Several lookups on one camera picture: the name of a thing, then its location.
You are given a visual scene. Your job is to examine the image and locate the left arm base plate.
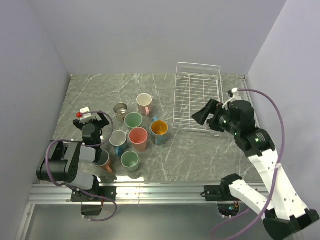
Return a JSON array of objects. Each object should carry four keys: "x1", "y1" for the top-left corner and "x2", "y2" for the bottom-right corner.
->
[{"x1": 70, "y1": 186, "x2": 117, "y2": 203}]

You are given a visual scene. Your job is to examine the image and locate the small green cup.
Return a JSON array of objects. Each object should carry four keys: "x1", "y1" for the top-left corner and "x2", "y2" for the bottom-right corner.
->
[{"x1": 120, "y1": 151, "x2": 139, "y2": 172}]

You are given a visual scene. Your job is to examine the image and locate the blue mug grey interior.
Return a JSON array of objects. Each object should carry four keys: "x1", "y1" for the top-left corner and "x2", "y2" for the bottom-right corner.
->
[{"x1": 109, "y1": 130, "x2": 127, "y2": 157}]

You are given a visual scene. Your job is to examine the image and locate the aluminium rail frame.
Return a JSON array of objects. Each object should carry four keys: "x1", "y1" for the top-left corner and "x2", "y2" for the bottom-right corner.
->
[{"x1": 16, "y1": 182, "x2": 256, "y2": 240}]

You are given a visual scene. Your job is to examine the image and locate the steel and brown cup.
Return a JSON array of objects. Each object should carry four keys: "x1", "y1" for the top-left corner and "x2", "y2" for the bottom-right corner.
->
[{"x1": 113, "y1": 102, "x2": 129, "y2": 122}]

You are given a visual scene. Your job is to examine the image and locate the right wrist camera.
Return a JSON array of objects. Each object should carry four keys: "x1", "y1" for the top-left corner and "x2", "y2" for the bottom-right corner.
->
[{"x1": 222, "y1": 87, "x2": 242, "y2": 110}]

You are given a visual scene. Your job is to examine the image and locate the green tumbler cup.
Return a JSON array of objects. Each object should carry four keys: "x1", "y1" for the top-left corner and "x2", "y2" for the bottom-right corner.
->
[{"x1": 124, "y1": 112, "x2": 143, "y2": 131}]

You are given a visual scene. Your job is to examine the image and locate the coral pink tumbler cup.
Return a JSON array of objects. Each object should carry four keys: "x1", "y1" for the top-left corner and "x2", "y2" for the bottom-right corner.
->
[{"x1": 128, "y1": 127, "x2": 148, "y2": 152}]

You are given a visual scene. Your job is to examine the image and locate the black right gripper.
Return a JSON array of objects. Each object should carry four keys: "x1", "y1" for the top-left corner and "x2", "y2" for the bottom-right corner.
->
[{"x1": 191, "y1": 98, "x2": 240, "y2": 136}]

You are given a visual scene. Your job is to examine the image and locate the orange mug grey interior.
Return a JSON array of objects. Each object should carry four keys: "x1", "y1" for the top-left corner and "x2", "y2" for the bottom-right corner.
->
[{"x1": 95, "y1": 149, "x2": 114, "y2": 174}]

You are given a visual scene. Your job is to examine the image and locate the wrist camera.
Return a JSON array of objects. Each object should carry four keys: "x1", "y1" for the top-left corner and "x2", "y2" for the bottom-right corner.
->
[
  {"x1": 222, "y1": 87, "x2": 242, "y2": 110},
  {"x1": 76, "y1": 107, "x2": 97, "y2": 124}
]

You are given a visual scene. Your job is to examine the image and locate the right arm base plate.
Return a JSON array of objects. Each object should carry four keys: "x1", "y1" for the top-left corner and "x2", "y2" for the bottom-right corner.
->
[{"x1": 200, "y1": 184, "x2": 235, "y2": 202}]

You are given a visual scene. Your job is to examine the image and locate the white wire dish rack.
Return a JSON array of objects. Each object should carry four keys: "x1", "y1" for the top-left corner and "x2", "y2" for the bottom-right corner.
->
[{"x1": 172, "y1": 62, "x2": 224, "y2": 137}]

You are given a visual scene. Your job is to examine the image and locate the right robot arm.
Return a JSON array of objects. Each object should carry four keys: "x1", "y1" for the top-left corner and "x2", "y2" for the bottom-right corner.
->
[{"x1": 192, "y1": 99, "x2": 320, "y2": 240}]

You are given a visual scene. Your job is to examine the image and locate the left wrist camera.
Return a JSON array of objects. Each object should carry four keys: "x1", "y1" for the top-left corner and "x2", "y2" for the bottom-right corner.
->
[{"x1": 76, "y1": 107, "x2": 97, "y2": 124}]

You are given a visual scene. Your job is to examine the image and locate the blue butterfly mug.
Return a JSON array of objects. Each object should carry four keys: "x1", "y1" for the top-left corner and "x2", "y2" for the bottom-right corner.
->
[{"x1": 150, "y1": 116, "x2": 169, "y2": 146}]

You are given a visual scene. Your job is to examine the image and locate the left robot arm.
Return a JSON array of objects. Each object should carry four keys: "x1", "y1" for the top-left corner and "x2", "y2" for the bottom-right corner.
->
[{"x1": 36, "y1": 112, "x2": 117, "y2": 202}]

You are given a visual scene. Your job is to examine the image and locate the pink faceted mug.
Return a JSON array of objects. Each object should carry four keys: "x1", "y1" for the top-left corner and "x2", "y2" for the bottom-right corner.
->
[{"x1": 136, "y1": 93, "x2": 153, "y2": 116}]

